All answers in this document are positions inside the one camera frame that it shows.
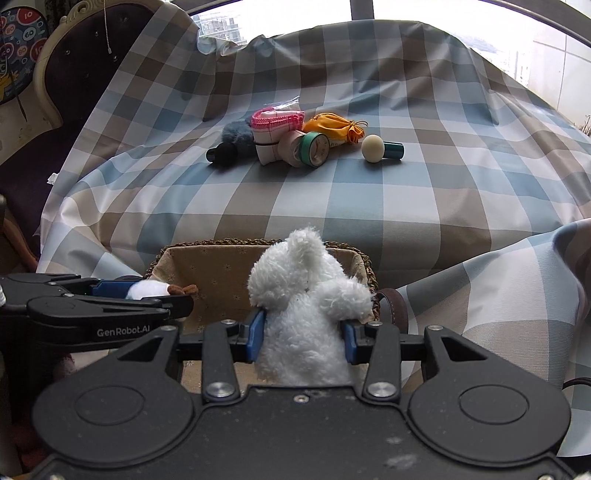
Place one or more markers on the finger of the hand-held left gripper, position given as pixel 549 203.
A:
pixel 138 307
pixel 108 288

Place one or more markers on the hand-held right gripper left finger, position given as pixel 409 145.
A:
pixel 255 337

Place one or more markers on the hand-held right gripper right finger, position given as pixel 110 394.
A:
pixel 349 344

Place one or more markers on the small white brown plush toy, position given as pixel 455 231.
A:
pixel 147 290

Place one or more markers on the woven basket with fabric lining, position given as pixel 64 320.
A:
pixel 212 277

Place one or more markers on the pink-edged white dishcloth roll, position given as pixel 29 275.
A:
pixel 272 138

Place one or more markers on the plaid cloth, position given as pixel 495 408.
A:
pixel 323 198

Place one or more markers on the black cylinder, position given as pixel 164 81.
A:
pixel 221 154

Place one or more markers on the ornate dark armchair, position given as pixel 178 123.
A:
pixel 69 115

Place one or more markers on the beige tape roll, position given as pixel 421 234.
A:
pixel 288 147

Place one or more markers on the green tape roll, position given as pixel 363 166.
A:
pixel 314 150

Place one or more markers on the grey fluffy pompom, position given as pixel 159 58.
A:
pixel 238 136

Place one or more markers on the clear plastic bag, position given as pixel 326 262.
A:
pixel 288 105

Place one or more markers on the round dartboard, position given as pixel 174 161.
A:
pixel 21 50

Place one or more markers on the crumpled clear plastic sheet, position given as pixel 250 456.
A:
pixel 221 46

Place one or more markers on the window frame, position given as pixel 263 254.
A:
pixel 361 9

